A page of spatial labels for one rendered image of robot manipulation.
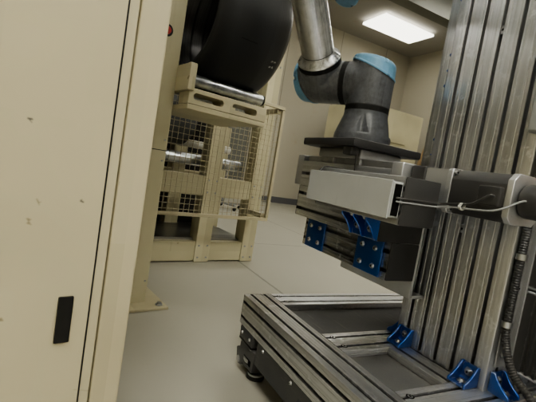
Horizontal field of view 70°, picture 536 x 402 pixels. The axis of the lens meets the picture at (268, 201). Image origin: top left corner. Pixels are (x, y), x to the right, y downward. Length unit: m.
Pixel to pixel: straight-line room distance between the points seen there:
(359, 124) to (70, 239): 0.71
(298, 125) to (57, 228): 7.35
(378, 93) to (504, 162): 0.33
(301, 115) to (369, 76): 6.87
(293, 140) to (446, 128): 6.82
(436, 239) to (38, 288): 0.84
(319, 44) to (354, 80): 0.13
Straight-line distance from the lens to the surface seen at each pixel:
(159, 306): 1.63
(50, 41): 0.65
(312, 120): 8.04
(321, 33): 1.04
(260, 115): 1.65
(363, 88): 1.05
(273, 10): 1.60
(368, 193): 0.74
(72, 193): 0.65
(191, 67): 1.49
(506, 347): 0.96
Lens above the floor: 0.61
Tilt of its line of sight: 4 degrees down
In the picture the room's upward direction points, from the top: 9 degrees clockwise
